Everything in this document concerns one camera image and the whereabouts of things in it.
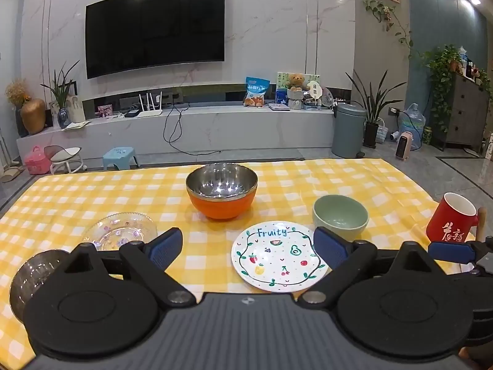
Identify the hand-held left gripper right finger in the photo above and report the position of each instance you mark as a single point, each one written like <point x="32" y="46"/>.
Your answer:
<point x="329" y="248"/>

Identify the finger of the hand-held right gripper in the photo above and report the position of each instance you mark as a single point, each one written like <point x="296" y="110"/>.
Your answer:
<point x="450" y="252"/>

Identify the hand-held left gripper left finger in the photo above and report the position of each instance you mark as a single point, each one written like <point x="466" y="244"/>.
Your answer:
<point x="166" y="247"/>

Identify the white fruit-print plate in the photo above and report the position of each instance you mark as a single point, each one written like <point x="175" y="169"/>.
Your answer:
<point x="277" y="256"/>

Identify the red mug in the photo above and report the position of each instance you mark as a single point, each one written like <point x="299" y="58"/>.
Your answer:
<point x="446" y="219"/>

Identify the green ceramic bowl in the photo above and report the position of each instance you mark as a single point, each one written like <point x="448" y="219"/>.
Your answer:
<point x="341" y="210"/>

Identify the clear glass flower plate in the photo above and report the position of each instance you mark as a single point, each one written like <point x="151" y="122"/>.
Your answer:
<point x="115" y="231"/>

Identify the orange steel bowl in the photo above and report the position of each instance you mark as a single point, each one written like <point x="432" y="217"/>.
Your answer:
<point x="221" y="206"/>

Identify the yellow checked tablecloth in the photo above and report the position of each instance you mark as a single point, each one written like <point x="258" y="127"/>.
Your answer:
<point x="115" y="196"/>

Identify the light blue plastic stool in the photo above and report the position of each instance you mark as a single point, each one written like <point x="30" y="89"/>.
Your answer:
<point x="120" y="156"/>

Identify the grey pedal trash can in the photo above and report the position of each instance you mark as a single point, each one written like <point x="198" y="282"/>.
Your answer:
<point x="348" y="135"/>

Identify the small pink heater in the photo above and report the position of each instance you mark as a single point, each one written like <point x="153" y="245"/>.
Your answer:
<point x="404" y="146"/>

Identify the green can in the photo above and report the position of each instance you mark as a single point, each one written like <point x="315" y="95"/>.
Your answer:
<point x="427" y="135"/>

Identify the long-leaf potted plant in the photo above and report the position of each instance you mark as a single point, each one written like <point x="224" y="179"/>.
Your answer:
<point x="371" y="135"/>

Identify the white woven basket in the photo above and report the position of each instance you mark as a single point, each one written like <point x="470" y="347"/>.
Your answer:
<point x="381" y="133"/>

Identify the white hair dryer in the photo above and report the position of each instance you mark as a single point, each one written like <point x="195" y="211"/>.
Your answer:
<point x="394" y="135"/>

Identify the white router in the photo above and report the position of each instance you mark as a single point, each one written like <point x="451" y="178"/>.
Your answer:
<point x="150" y="113"/>

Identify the smoky glass bowl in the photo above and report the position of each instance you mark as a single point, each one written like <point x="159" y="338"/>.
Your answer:
<point x="34" y="277"/>

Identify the blue water jug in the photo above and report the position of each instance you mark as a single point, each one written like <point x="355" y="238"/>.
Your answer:
<point x="414" y="121"/>

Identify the white baby rocker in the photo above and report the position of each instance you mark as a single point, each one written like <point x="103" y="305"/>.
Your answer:
<point x="63" y="156"/>

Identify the grey drawer cabinet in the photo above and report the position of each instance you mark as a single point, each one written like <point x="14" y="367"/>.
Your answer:
<point x="466" y="108"/>

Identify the loose paper sheets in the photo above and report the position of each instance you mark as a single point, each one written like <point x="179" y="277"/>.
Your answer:
<point x="75" y="125"/>

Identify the pink toy basket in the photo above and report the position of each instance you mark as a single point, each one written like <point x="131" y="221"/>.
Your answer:
<point x="35" y="162"/>

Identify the white illustrated card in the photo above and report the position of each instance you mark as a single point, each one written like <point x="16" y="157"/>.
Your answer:
<point x="76" y="108"/>

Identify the green plant in glass vase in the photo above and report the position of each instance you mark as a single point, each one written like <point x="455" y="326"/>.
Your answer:
<point x="63" y="115"/>

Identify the brown teddy bear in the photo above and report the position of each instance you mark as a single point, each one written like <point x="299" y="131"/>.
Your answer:
<point x="296" y="81"/>

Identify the green panda picture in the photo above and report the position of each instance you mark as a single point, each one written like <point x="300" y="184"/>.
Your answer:
<point x="314" y="79"/>

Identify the beige slippers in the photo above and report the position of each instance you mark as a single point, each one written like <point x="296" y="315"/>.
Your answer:
<point x="11" y="173"/>

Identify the trailing ivy plant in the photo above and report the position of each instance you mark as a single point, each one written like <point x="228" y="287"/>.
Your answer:
<point x="441" y="81"/>

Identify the blue snack bag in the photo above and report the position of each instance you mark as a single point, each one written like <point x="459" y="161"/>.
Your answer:
<point x="257" y="88"/>

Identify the gold vase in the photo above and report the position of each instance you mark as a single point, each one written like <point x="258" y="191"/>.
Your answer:
<point x="33" y="117"/>

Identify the dried flower bunch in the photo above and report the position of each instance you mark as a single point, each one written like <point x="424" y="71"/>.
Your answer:
<point x="16" y="91"/>

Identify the pink photo frame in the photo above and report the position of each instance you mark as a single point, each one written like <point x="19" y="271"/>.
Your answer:
<point x="104" y="111"/>

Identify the black wall television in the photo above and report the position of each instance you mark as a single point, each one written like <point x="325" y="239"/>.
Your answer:
<point x="154" y="27"/>

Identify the hanging wall vine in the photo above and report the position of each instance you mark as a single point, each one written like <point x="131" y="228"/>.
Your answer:
<point x="387" y="11"/>

